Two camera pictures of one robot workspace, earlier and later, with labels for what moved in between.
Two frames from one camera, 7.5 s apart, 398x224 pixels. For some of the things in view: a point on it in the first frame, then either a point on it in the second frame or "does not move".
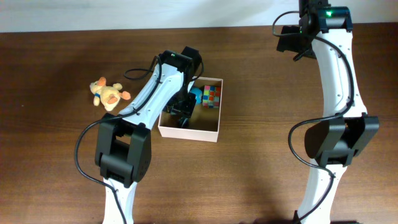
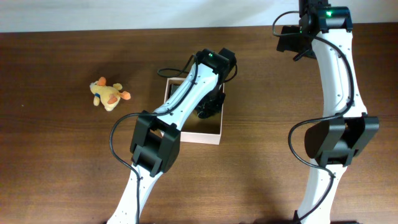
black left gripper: x=187 y=111 -> x=202 y=111
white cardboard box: x=204 y=123 does not move
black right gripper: x=286 y=40 does not move
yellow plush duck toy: x=109 y=96 does not move
